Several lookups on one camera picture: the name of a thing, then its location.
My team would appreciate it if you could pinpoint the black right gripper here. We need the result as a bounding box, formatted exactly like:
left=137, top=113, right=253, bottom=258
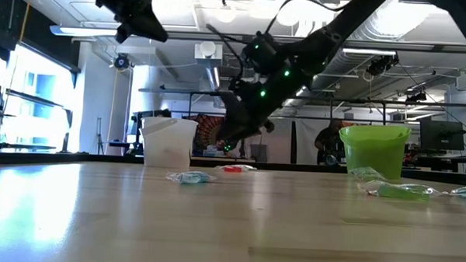
left=215, top=78, right=282, bottom=155

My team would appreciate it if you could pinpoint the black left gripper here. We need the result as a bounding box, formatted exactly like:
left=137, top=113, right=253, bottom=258
left=103, top=0, right=171, bottom=46

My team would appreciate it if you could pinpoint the green candy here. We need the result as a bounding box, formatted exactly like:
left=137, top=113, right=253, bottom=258
left=356, top=180, right=448, bottom=201
left=347, top=166, right=388, bottom=183

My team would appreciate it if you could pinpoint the red candy in clear wrapper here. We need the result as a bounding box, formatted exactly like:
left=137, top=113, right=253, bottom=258
left=215, top=163, right=257, bottom=175

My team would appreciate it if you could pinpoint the red patterned tapestry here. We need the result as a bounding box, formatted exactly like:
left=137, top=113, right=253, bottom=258
left=193, top=114, right=226, bottom=158

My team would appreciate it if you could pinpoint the white cloth partition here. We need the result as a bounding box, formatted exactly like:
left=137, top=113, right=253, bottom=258
left=255, top=117, right=320, bottom=165

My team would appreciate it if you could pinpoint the ceiling light strip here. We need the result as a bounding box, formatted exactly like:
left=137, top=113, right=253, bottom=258
left=49, top=24, right=121, bottom=38
left=343, top=47, right=398, bottom=57

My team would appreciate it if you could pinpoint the white plastic bucket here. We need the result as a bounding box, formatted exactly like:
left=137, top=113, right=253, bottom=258
left=137, top=116, right=199, bottom=169

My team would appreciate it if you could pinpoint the black tripod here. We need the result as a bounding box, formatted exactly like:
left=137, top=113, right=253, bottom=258
left=95, top=117, right=106, bottom=155

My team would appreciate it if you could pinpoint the black shelf rack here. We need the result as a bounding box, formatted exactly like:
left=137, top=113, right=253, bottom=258
left=0, top=82, right=75, bottom=154

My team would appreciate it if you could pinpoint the green plastic bucket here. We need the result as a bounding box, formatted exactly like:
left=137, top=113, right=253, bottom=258
left=336, top=123, right=412, bottom=180

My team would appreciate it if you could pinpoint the black track spotlight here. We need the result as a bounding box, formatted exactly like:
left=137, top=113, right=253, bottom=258
left=404, top=89, right=429, bottom=103
left=365, top=53, right=400, bottom=79

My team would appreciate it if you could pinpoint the black overhead beam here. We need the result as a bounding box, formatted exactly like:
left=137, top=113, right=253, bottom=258
left=80, top=27, right=466, bottom=54

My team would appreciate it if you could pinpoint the black computer monitor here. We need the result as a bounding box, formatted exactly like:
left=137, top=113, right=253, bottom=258
left=418, top=120, right=466, bottom=152

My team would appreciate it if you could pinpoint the black round ceiling camera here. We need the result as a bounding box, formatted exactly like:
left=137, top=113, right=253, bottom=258
left=113, top=52, right=132, bottom=72

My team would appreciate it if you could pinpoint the black metal rack frame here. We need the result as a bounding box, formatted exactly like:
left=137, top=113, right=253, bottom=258
left=138, top=87, right=466, bottom=128

